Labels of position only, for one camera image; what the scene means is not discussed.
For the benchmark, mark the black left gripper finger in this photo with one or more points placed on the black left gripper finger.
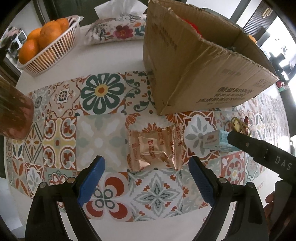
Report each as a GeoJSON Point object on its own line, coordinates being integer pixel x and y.
{"type": "Point", "coordinates": [253, 147]}

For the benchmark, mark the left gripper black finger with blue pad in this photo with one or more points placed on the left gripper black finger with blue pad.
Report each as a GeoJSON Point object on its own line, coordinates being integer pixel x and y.
{"type": "Point", "coordinates": [44, 220]}
{"type": "Point", "coordinates": [248, 221]}

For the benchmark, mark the red green fluffy plush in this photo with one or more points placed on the red green fluffy plush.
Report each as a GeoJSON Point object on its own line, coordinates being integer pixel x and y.
{"type": "Point", "coordinates": [194, 26]}

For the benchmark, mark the teal small carton box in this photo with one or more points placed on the teal small carton box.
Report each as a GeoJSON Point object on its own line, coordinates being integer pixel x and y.
{"type": "Point", "coordinates": [217, 141]}

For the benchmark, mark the gold foil snack packet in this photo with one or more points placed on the gold foil snack packet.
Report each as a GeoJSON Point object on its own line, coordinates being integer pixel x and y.
{"type": "Point", "coordinates": [158, 148]}

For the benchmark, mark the brown cardboard box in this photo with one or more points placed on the brown cardboard box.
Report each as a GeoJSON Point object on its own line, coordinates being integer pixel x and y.
{"type": "Point", "coordinates": [223, 68]}

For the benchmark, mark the patterned tile table runner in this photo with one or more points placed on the patterned tile table runner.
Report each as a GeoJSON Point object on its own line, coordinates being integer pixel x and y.
{"type": "Point", "coordinates": [78, 119]}

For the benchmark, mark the glass vase with flowers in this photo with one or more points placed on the glass vase with flowers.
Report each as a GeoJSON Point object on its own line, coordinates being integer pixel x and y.
{"type": "Point", "coordinates": [17, 111]}

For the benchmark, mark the white plastic fruit basket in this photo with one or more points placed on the white plastic fruit basket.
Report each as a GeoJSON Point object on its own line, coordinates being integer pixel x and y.
{"type": "Point", "coordinates": [48, 57]}

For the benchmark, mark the orange fruit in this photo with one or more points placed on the orange fruit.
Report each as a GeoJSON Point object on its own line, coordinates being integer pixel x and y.
{"type": "Point", "coordinates": [49, 33]}
{"type": "Point", "coordinates": [28, 51]}
{"type": "Point", "coordinates": [64, 24]}

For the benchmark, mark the floral tissue pack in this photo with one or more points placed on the floral tissue pack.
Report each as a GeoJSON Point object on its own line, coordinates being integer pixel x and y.
{"type": "Point", "coordinates": [117, 21]}

